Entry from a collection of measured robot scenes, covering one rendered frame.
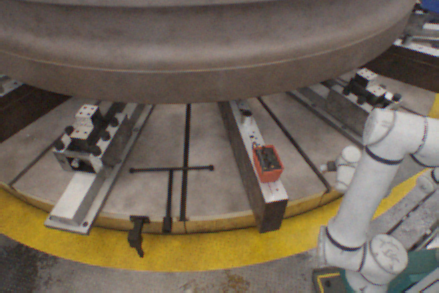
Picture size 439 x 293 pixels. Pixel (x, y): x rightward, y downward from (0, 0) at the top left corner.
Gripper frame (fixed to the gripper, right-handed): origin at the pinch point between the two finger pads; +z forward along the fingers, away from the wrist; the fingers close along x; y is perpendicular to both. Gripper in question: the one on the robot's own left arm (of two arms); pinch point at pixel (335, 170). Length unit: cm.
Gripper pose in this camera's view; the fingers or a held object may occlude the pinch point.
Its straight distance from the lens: 186.8
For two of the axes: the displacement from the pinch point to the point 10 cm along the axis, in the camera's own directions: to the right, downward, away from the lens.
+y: -0.1, -9.3, 3.7
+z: 1.2, 3.7, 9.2
